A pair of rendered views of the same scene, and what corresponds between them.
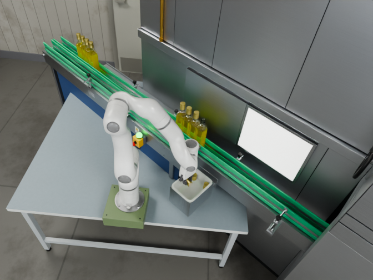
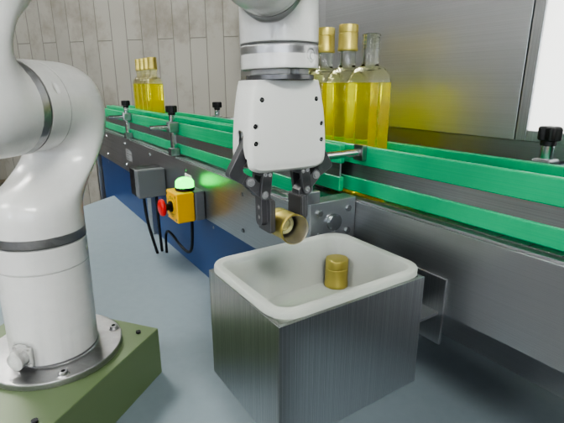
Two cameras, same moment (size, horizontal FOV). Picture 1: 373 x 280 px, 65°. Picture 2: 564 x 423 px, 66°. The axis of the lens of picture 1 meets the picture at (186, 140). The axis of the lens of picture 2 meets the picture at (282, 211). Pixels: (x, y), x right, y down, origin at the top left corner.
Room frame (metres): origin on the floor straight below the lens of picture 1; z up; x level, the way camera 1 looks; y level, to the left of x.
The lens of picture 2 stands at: (0.58, -0.19, 1.23)
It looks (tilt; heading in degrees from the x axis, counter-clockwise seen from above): 16 degrees down; 18
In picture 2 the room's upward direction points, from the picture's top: straight up
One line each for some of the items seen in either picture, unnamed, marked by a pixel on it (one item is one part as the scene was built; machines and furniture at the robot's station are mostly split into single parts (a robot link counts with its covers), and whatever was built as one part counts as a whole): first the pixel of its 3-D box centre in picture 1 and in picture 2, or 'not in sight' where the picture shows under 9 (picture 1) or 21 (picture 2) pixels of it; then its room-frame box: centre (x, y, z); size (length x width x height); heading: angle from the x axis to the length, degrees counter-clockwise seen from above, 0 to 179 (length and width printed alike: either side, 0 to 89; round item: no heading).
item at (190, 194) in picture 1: (191, 187); (314, 294); (1.08, -0.07, 0.97); 0.22 x 0.17 x 0.09; 141
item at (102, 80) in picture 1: (111, 87); (168, 127); (1.85, 0.63, 1.09); 1.75 x 0.01 x 0.08; 51
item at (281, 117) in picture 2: (188, 168); (280, 119); (1.05, -0.03, 1.19); 0.10 x 0.07 x 0.11; 137
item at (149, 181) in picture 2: not in sight; (148, 181); (1.62, 0.56, 0.96); 0.08 x 0.08 x 0.08; 51
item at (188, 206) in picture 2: (139, 140); (185, 205); (1.45, 0.34, 0.96); 0.07 x 0.07 x 0.07; 51
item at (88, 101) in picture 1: (117, 113); (179, 203); (1.84, 0.60, 0.84); 1.59 x 0.18 x 0.18; 51
